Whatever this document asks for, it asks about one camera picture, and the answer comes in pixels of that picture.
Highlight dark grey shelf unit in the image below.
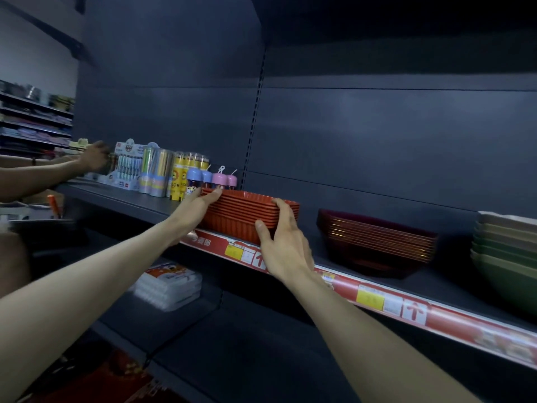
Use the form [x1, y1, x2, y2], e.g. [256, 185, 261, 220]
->
[54, 0, 537, 403]

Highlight stack of green beige bowls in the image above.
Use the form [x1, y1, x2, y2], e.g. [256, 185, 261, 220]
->
[470, 210, 537, 317]

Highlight pen display box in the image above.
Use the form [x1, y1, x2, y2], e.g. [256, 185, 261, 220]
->
[104, 139, 147, 192]

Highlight person's right hand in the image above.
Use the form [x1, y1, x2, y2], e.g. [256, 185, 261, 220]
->
[254, 198, 316, 287]

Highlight stack of orange plastic baskets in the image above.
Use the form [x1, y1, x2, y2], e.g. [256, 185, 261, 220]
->
[196, 188, 301, 246]

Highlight stack of white packets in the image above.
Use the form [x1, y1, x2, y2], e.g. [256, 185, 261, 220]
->
[131, 262, 203, 313]

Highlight red shelf price rail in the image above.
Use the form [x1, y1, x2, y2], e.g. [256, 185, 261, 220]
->
[180, 230, 537, 371]

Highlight person's left forearm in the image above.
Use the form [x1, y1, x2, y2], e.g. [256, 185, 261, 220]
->
[0, 220, 179, 403]

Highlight another person's forearm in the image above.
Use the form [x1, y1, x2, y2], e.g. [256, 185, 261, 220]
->
[0, 158, 84, 203]

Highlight background store shelves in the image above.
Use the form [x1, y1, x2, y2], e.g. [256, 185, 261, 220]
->
[0, 79, 77, 159]

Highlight stack of dark red baskets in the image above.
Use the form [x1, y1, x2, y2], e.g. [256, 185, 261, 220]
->
[316, 208, 439, 279]

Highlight person's right forearm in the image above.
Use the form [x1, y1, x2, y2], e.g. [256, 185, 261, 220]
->
[289, 270, 481, 403]

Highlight person's left hand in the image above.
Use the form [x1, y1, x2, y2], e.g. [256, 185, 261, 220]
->
[167, 188, 223, 245]

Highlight red printed bag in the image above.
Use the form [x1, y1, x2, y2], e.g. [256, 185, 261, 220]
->
[23, 347, 191, 403]

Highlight clear pen tube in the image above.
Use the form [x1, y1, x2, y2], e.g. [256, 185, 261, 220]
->
[150, 148, 175, 198]
[138, 142, 157, 195]

